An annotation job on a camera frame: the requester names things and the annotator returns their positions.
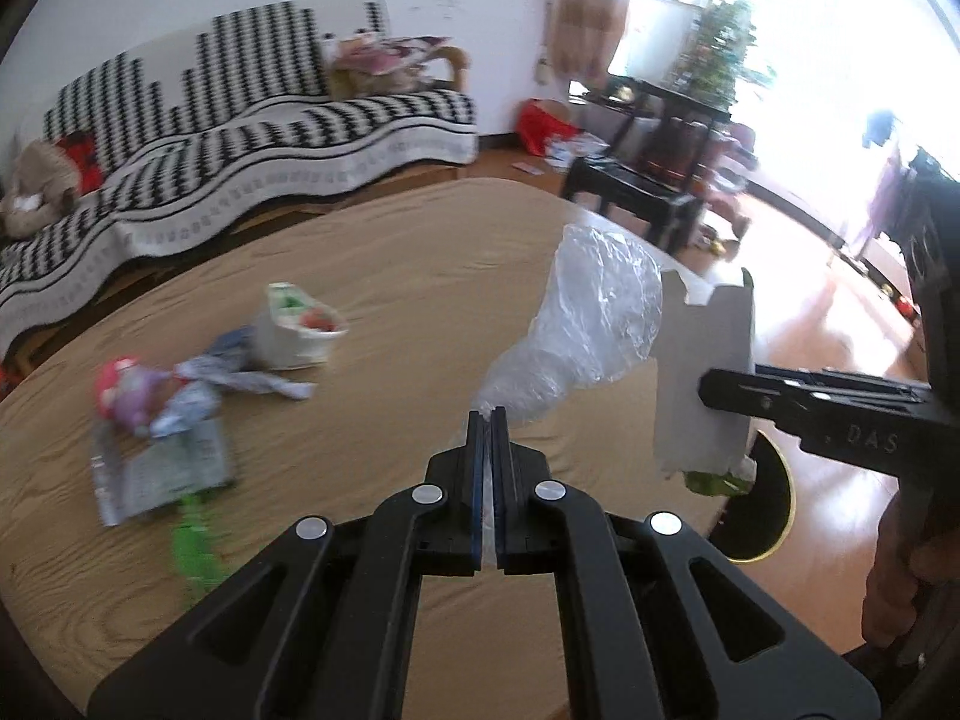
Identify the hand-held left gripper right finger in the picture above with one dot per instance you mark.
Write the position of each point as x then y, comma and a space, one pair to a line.
505, 480

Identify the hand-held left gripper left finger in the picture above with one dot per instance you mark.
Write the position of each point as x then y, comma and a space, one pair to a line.
474, 480

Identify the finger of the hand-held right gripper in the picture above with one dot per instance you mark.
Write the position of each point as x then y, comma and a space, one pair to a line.
847, 381
739, 394

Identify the white cardboard piece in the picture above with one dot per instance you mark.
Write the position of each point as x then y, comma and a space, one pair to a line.
701, 337

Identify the black gold-rimmed trash bin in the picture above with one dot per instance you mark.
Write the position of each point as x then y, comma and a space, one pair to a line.
769, 510

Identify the clear plastic bag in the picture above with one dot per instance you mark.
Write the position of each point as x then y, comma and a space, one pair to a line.
592, 307

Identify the blue grey wrapper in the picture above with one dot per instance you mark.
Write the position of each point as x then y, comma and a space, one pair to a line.
225, 379

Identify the silver green cigarette box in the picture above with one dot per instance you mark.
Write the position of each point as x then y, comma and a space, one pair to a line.
161, 476

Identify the person's right hand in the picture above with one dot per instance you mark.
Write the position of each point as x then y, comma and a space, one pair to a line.
896, 585

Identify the green scrap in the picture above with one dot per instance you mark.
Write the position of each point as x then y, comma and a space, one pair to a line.
712, 481

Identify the pale pink hanging garment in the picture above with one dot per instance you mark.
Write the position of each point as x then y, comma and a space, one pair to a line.
877, 202

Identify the black wooden chair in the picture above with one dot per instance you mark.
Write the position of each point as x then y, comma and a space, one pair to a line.
637, 191

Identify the dark blue hanging garment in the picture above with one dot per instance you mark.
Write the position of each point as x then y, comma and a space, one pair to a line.
879, 127

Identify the green plastic wrapper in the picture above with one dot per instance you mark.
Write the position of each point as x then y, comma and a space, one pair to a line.
196, 547

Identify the papers on floor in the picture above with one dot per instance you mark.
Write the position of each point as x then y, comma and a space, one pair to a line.
574, 150

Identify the red bag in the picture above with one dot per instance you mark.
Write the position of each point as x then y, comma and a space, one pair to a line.
541, 127

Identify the green potted plant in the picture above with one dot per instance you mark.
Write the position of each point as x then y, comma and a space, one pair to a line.
720, 45

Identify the pink purple wrapper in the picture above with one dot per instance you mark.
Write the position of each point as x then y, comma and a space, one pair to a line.
127, 394

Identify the beige curtain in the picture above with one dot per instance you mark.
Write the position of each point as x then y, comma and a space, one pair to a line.
585, 7

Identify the wooden sofa armrest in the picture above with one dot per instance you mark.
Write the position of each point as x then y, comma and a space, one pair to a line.
456, 64

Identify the patterned cushion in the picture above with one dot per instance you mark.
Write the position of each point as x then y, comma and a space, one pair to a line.
379, 60

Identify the black white patterned sofa cover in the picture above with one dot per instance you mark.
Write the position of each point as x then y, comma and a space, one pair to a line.
225, 127

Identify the red cushion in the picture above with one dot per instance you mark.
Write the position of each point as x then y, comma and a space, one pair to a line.
84, 161

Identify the brown stuffed toy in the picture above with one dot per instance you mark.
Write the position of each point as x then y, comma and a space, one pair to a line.
34, 187

